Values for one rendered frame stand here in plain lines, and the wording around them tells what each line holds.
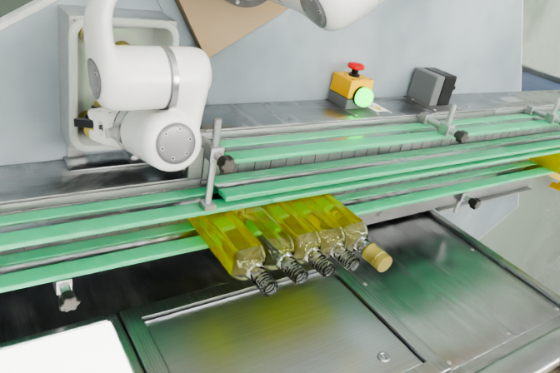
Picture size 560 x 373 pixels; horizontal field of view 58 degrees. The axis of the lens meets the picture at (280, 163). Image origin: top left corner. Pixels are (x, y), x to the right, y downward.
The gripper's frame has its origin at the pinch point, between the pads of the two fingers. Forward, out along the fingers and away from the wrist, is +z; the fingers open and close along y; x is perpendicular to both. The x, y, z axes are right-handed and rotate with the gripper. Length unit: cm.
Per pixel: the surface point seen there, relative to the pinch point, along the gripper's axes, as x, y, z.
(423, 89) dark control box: -1, 81, 4
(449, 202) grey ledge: -35, 97, 5
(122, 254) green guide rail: -23.1, -1.0, -4.3
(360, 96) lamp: -1, 55, -1
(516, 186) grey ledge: -36, 131, 5
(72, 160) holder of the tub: -9.1, -4.6, 10.1
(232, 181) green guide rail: -14.1, 20.8, -3.3
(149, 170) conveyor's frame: -11.6, 7.4, 4.3
